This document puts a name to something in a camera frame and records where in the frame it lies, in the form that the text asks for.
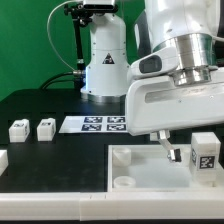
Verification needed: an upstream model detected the grey cable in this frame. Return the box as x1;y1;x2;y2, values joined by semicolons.
46;0;84;73

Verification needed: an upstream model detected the white square table top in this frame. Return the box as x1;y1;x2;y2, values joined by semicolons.
107;144;224;192

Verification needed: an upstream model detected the AprilTag marker sheet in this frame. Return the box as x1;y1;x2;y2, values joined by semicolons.
59;116;127;133

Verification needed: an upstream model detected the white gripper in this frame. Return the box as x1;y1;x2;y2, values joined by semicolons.
125;68;224;162

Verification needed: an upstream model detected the black cable bundle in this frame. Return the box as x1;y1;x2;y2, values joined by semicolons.
40;70;86;90

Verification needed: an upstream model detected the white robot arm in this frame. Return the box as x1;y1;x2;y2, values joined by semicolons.
81;0;224;162

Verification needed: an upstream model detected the white left fence block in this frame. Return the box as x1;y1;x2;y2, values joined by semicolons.
0;150;8;176

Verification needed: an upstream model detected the white front fence rail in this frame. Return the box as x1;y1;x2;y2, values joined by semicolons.
0;191;224;221

